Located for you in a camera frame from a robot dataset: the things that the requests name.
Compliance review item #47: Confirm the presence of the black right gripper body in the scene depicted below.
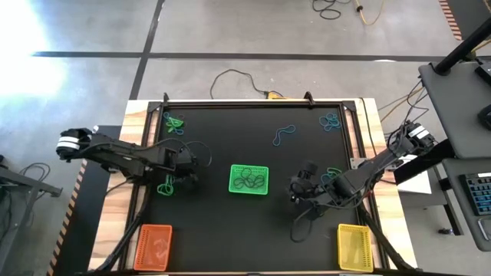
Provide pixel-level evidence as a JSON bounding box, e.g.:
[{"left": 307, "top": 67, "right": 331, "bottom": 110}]
[{"left": 288, "top": 176, "right": 331, "bottom": 212}]

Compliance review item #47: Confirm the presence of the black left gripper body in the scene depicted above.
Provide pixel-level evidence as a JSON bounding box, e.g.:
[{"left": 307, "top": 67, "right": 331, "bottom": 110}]
[{"left": 169, "top": 148, "right": 199, "bottom": 184}]

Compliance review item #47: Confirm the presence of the tangle of dark rubber bands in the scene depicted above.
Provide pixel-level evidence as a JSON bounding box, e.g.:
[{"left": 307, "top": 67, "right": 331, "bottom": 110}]
[{"left": 232, "top": 167, "right": 266, "bottom": 192}]

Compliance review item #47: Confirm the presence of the green plastic basket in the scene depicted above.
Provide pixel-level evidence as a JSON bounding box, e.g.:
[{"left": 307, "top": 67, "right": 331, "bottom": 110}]
[{"left": 228, "top": 163, "right": 270, "bottom": 196}]

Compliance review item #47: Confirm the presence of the yellow plastic basket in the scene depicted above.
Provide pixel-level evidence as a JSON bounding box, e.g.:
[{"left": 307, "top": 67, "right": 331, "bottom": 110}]
[{"left": 337, "top": 223, "right": 375, "bottom": 274}]

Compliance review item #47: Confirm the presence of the black table mat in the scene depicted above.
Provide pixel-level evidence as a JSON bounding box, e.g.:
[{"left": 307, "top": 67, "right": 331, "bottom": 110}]
[{"left": 147, "top": 105, "right": 361, "bottom": 274}]

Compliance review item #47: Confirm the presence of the orange plastic basket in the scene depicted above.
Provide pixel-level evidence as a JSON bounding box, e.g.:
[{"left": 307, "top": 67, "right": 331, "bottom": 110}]
[{"left": 133, "top": 224, "right": 173, "bottom": 272}]

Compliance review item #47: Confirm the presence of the yellow power plug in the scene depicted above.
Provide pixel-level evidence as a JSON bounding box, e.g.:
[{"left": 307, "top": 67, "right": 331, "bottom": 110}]
[{"left": 265, "top": 90, "right": 295, "bottom": 100}]

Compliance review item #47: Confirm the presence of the white paper sheet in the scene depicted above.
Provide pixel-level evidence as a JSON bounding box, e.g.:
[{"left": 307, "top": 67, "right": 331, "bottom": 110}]
[{"left": 394, "top": 153, "right": 433, "bottom": 196}]

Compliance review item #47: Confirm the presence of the black hazard-striped floor mat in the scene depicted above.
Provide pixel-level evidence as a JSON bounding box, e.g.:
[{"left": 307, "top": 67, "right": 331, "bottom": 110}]
[
  {"left": 45, "top": 124, "right": 123, "bottom": 276},
  {"left": 438, "top": 0, "right": 491, "bottom": 42}
]

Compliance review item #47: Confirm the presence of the black desk leg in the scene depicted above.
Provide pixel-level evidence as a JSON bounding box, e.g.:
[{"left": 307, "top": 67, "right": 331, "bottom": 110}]
[{"left": 392, "top": 137, "right": 466, "bottom": 236}]

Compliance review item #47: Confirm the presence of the gray keyboard desk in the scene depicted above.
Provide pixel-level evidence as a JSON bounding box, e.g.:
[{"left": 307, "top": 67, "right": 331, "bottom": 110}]
[{"left": 440, "top": 157, "right": 491, "bottom": 253}]

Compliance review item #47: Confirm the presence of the gray desk top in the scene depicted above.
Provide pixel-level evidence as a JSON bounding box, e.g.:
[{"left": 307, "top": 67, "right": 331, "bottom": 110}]
[{"left": 417, "top": 57, "right": 491, "bottom": 160}]

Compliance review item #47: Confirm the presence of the black backlit keyboard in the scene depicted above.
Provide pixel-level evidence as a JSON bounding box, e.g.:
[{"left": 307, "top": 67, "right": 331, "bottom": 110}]
[{"left": 459, "top": 172, "right": 491, "bottom": 217}]

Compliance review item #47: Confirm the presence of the black computer mouse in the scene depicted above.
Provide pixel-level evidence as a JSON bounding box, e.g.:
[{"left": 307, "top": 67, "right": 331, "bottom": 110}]
[{"left": 476, "top": 103, "right": 491, "bottom": 131}]

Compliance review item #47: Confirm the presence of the black pole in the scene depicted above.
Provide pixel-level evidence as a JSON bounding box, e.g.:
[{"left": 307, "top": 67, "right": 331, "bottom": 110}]
[{"left": 433, "top": 16, "right": 491, "bottom": 77}]

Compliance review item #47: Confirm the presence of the black desk device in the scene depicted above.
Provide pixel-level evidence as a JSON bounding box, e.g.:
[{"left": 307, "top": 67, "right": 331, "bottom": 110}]
[{"left": 474, "top": 62, "right": 491, "bottom": 84}]

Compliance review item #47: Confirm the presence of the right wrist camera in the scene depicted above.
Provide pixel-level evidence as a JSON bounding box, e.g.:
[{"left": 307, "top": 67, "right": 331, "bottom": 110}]
[{"left": 300, "top": 159, "right": 319, "bottom": 180}]

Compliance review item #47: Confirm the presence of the black aluminium table frame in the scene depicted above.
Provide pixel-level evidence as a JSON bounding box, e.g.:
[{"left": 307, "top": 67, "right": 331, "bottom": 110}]
[{"left": 86, "top": 90, "right": 420, "bottom": 276}]

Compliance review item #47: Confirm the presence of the black cable bundle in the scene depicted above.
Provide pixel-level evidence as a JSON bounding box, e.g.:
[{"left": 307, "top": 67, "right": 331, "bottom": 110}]
[{"left": 377, "top": 78, "right": 430, "bottom": 133}]

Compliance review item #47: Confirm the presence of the black looped cable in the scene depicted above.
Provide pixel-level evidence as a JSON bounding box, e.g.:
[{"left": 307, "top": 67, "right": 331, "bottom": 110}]
[{"left": 18, "top": 162, "right": 52, "bottom": 186}]

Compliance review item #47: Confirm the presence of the coiled black floor cable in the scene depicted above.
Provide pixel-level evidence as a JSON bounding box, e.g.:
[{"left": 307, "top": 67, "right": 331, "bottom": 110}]
[{"left": 311, "top": 0, "right": 353, "bottom": 21}]

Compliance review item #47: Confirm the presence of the yellow floor cable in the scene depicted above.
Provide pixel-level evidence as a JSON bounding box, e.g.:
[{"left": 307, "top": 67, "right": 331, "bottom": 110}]
[{"left": 352, "top": 0, "right": 386, "bottom": 27}]

